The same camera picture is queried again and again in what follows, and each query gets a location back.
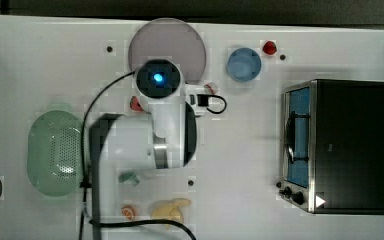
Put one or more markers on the small red toy fruit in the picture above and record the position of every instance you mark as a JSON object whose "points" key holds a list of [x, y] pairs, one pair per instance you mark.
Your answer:
{"points": [[269, 48]]}

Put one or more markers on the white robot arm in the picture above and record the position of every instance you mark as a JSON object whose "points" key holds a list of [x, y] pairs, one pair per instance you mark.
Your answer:
{"points": [[163, 136]]}

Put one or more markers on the red ketchup bottle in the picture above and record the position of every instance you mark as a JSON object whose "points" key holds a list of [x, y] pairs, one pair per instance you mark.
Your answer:
{"points": [[211, 88]]}

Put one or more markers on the grey round plate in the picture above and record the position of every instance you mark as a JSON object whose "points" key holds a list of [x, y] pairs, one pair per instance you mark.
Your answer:
{"points": [[173, 40]]}

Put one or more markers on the blue plastic cup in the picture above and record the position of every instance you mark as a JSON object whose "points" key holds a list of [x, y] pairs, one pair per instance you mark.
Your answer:
{"points": [[244, 64]]}

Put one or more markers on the green plastic cup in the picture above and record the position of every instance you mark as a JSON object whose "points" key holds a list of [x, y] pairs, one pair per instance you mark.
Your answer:
{"points": [[129, 177]]}

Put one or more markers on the red strawberry toy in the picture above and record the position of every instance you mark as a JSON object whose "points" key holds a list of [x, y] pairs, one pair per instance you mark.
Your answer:
{"points": [[135, 105]]}

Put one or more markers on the silver black toaster oven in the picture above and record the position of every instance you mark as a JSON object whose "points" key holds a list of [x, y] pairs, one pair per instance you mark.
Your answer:
{"points": [[332, 153]]}

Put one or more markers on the yellow banana toy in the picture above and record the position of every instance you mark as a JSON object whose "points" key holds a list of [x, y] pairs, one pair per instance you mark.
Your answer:
{"points": [[170, 210]]}

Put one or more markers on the orange slice toy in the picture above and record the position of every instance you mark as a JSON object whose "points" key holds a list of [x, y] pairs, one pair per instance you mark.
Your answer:
{"points": [[129, 212]]}

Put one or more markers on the green perforated colander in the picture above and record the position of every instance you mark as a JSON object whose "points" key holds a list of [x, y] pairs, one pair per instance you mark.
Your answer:
{"points": [[54, 157]]}

